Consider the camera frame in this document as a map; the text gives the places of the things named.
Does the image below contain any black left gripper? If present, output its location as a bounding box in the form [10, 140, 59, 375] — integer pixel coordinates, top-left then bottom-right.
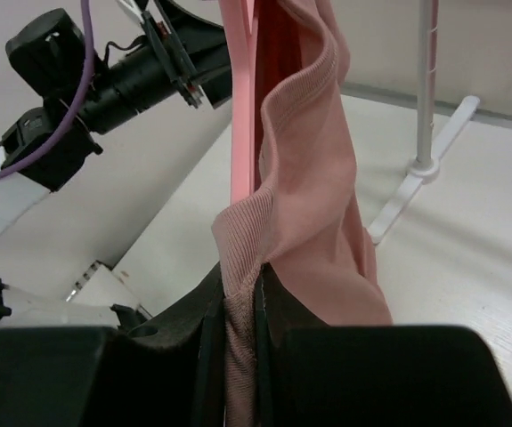
[142, 1, 232, 109]

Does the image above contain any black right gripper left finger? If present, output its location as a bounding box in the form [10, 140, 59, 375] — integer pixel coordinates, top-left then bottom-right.
[0, 267, 224, 426]

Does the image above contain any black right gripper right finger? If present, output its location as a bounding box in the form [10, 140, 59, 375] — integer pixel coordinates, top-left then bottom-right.
[255, 266, 512, 426]

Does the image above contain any pink plastic hanger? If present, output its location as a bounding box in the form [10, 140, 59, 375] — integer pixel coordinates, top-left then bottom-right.
[218, 0, 259, 203]

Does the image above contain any pink t-shirt with print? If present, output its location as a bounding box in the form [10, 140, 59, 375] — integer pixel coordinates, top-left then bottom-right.
[213, 1, 392, 426]

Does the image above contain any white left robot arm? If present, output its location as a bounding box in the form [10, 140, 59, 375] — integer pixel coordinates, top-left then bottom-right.
[0, 1, 232, 236]

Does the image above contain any silver clothes rack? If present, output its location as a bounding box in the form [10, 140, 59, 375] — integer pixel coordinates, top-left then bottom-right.
[368, 0, 481, 245]

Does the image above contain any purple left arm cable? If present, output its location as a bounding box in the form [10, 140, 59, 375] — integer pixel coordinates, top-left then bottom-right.
[0, 0, 94, 192]

